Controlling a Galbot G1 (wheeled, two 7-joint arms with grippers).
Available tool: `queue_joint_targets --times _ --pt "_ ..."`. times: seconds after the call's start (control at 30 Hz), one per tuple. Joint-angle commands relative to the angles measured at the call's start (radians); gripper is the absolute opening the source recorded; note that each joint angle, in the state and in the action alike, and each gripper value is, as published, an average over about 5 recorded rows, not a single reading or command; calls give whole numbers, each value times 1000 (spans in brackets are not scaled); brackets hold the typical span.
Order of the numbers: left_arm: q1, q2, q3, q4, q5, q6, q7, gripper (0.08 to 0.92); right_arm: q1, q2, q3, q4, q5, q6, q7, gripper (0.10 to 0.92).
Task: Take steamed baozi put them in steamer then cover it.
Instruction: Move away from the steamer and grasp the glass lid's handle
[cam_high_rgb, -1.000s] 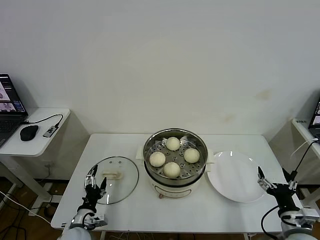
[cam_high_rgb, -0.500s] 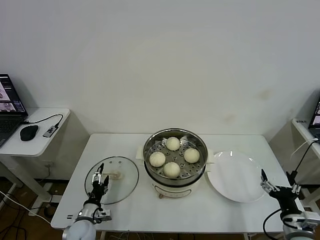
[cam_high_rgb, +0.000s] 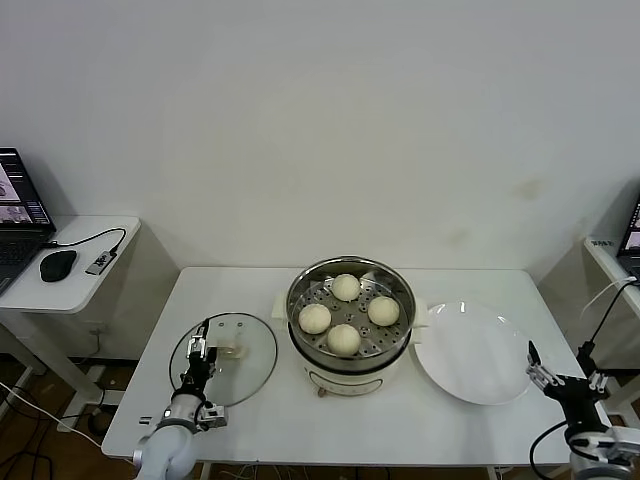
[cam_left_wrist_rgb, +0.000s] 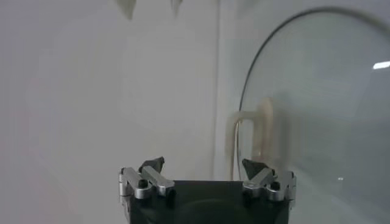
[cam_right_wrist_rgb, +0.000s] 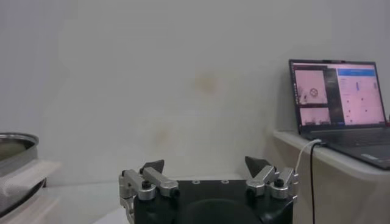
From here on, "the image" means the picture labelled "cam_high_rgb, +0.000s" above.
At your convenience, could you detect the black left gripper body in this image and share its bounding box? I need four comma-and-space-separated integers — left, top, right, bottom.
179, 357, 216, 399

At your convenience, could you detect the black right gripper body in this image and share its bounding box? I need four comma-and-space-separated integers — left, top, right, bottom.
544, 376, 609, 427

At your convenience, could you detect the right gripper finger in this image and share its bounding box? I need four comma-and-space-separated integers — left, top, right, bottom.
587, 369, 612, 399
525, 340, 551, 391

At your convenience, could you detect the round glass pot lid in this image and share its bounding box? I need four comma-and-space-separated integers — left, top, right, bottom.
167, 312, 278, 411

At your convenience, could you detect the white steamed baozi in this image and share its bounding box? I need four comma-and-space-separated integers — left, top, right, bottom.
298, 302, 333, 335
326, 323, 362, 356
367, 295, 401, 327
331, 272, 361, 303

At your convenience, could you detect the stainless steel steamer basket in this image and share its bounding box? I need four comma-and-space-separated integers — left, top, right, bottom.
270, 255, 430, 369

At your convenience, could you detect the round white plate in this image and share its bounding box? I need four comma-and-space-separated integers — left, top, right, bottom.
412, 299, 534, 406

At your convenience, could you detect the silver usb hub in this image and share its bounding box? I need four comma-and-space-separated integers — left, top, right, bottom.
84, 251, 115, 276

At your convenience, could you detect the cream electric cooker base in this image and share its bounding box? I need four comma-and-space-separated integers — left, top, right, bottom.
285, 319, 425, 400

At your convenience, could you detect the black computer mouse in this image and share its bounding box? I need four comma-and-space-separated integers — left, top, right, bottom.
38, 248, 79, 284

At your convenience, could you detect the black laptop with mouse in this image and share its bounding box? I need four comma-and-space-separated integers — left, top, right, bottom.
0, 147, 57, 296

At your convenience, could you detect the black power cable with adapter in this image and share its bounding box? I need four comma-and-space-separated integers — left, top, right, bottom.
574, 284, 637, 374

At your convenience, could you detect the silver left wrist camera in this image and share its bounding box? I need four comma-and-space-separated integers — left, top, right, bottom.
199, 403, 229, 429

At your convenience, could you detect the white loose cable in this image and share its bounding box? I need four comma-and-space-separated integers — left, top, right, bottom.
579, 277, 639, 319

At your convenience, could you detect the black usb cable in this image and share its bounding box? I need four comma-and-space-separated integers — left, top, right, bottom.
45, 227, 127, 256

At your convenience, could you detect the white floor power cable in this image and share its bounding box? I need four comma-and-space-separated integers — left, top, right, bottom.
0, 384, 104, 446

